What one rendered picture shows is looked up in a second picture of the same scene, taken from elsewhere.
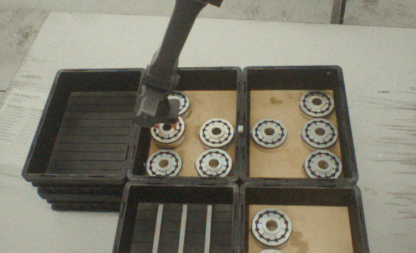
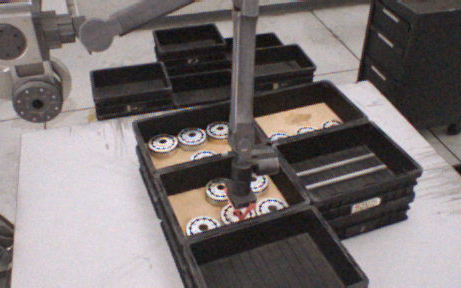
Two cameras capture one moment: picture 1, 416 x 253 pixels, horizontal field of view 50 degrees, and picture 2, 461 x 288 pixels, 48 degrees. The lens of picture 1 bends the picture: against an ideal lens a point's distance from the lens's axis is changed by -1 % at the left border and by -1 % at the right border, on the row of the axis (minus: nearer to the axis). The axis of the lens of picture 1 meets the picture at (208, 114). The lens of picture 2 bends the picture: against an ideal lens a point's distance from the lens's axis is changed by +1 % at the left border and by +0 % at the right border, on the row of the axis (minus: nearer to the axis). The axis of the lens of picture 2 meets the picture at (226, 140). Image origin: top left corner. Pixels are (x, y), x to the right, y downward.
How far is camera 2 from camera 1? 1.71 m
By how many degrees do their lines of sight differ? 76
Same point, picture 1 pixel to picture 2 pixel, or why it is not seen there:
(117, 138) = (262, 267)
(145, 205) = not seen: hidden behind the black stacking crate
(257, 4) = not seen: outside the picture
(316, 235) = (269, 129)
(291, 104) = (164, 162)
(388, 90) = (104, 144)
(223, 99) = (176, 205)
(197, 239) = (313, 179)
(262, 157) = not seen: hidden behind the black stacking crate
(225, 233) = (298, 166)
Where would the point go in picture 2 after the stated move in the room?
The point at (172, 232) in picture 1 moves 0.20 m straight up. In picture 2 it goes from (319, 193) to (326, 144)
